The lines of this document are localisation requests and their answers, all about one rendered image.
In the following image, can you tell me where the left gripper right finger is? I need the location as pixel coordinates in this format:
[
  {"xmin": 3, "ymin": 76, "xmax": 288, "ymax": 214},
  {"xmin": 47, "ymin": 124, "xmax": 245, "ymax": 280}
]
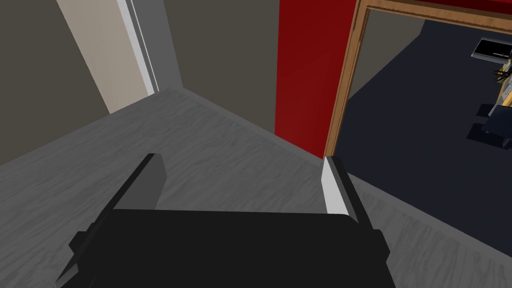
[{"xmin": 321, "ymin": 155, "xmax": 374, "ymax": 231}]

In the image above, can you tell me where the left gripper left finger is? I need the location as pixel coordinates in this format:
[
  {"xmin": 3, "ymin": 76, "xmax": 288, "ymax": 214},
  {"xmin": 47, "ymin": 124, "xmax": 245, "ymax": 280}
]
[{"xmin": 107, "ymin": 152, "xmax": 168, "ymax": 217}]

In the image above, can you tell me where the beige door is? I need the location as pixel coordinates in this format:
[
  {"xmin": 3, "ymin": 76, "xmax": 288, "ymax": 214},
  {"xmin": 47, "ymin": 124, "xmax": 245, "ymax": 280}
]
[{"xmin": 55, "ymin": 0, "xmax": 156, "ymax": 115}]

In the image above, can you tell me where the yellow and black furniture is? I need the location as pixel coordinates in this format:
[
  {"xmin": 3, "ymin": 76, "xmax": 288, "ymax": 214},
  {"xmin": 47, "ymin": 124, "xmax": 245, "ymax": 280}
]
[{"xmin": 465, "ymin": 36, "xmax": 512, "ymax": 152}]

